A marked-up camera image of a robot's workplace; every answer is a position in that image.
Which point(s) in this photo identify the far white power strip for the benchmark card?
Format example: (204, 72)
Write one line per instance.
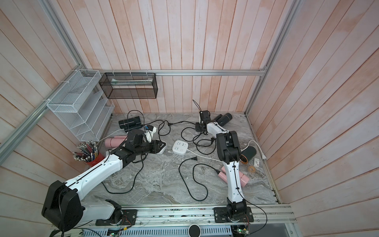
(180, 147)

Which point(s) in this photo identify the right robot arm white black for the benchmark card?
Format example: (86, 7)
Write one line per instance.
(229, 153)

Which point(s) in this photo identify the white power strip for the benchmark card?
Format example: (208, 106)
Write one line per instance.
(162, 150)
(180, 147)

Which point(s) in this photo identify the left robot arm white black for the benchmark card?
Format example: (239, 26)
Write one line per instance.
(63, 203)

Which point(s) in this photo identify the black mesh wall basket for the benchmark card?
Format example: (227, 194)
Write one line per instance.
(129, 85)

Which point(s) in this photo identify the near white power strip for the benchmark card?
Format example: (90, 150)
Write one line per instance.
(162, 150)

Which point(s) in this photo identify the black folded hair dryer left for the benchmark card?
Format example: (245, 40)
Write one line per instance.
(130, 123)

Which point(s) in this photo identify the dark green folded hair dryer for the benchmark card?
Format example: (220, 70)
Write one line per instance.
(222, 120)

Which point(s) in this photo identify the black round sensor puck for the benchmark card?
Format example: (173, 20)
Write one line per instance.
(194, 231)

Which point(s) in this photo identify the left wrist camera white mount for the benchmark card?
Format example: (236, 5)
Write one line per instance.
(150, 130)

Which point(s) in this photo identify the dark green hair dryer copper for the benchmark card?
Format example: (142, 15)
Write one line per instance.
(248, 154)

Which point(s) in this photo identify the pink hair dryer left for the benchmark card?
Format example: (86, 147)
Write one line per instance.
(113, 142)

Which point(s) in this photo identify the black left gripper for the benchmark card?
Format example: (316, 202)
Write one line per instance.
(156, 144)

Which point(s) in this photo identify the white wire shelf rack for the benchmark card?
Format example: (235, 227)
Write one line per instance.
(84, 111)

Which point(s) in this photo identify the red cup of pencils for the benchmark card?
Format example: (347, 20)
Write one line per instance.
(88, 153)

